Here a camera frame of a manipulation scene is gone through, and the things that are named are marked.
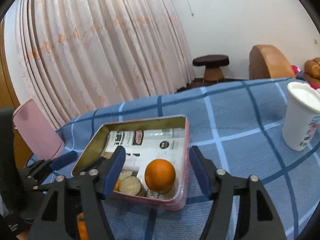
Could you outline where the wooden door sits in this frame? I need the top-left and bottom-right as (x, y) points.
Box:
(0, 19), (32, 169)

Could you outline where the white printed paper packet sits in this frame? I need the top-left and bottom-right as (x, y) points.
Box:
(101, 128), (185, 200)

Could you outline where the brown leather armchair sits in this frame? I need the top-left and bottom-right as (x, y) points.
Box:
(249, 44), (296, 80)

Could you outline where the pink floral curtain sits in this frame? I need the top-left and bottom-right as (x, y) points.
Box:
(15, 0), (195, 128)

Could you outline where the brown leather sofa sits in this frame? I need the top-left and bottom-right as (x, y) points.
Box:
(304, 57), (320, 89)

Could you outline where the dark round wicker stool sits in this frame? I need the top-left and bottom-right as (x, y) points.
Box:
(193, 55), (229, 83)

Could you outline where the pink floral blanket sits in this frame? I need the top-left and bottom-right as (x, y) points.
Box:
(291, 65), (319, 90)

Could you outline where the large orange mandarin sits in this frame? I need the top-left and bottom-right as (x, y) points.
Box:
(144, 159), (176, 194)

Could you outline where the pink cylindrical container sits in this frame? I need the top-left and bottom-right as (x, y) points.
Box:
(12, 99), (65, 160)

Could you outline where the pink metal tin box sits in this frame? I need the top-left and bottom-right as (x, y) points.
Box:
(72, 115), (189, 211)

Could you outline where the small orange piece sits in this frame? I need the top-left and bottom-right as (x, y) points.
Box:
(113, 179), (121, 191)

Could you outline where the white paper cup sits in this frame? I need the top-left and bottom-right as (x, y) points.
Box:
(282, 82), (319, 151)

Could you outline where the blue checked tablecloth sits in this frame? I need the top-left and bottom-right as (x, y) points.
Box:
(58, 79), (319, 239)

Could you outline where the cut pale round fruit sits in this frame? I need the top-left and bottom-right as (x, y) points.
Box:
(119, 176), (146, 197)

